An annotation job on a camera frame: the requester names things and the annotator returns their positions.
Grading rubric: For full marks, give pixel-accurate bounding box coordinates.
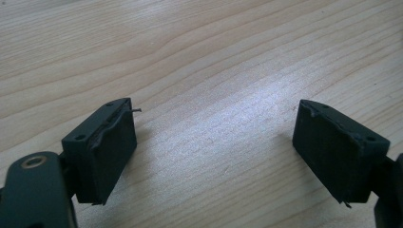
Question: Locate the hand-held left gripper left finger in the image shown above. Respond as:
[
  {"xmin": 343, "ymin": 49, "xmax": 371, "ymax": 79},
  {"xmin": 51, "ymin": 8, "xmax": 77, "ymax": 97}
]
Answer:
[{"xmin": 61, "ymin": 97, "xmax": 143, "ymax": 206}]

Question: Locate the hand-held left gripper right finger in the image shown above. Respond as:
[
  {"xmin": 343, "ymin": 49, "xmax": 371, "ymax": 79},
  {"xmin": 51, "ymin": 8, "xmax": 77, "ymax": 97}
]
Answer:
[{"xmin": 292, "ymin": 99, "xmax": 392, "ymax": 209}]

